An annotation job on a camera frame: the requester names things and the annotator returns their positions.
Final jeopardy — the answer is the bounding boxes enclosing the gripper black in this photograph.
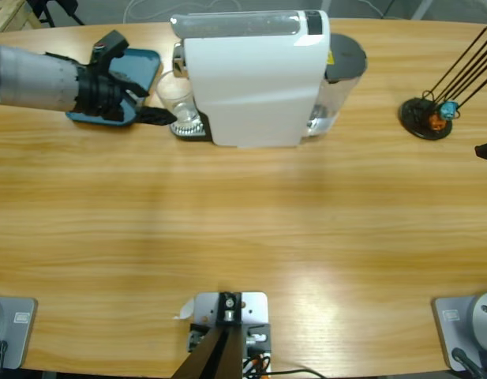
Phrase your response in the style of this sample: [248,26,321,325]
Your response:
[72,62,178,127]

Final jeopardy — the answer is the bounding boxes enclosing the black capsule holder with rods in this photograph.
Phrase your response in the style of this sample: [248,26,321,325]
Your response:
[399,25,487,141]

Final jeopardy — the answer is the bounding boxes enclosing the teal plastic tray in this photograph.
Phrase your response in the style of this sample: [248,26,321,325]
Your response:
[65,47,164,128]

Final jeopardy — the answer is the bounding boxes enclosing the black chair legs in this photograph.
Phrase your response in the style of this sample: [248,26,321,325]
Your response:
[33,0,86,28]

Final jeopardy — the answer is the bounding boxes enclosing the dark camera post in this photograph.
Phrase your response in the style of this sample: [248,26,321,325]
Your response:
[170,291,244,379]

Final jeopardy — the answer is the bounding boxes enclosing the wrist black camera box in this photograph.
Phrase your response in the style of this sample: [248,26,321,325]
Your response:
[88,30,131,71]

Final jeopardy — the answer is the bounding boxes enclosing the thin white floor cable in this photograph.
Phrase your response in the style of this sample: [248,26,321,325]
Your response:
[361,0,398,19]

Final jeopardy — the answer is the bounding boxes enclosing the arm grey base plate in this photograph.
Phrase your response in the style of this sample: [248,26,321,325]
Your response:
[431,291,487,373]
[0,295,39,371]

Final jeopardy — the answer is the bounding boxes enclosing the orange wire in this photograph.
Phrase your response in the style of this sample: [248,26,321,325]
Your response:
[242,353,272,374]

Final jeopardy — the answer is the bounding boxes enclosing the clear glass cup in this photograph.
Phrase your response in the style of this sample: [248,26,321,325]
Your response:
[154,70,201,128]

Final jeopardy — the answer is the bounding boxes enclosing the white mount block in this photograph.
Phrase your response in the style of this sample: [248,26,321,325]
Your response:
[172,291,274,374]

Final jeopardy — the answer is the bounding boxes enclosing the grey metal frame leg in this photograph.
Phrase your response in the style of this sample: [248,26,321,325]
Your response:
[410,0,436,20]

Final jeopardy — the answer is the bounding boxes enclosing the black cable at mount block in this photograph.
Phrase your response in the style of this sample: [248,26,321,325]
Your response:
[266,368,327,379]

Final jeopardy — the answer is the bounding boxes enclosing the white capsule coffee machine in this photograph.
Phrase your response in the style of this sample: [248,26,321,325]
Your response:
[170,9,332,150]

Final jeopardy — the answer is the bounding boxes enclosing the clear water tank black lid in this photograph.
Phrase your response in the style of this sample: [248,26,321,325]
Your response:
[305,33,369,137]

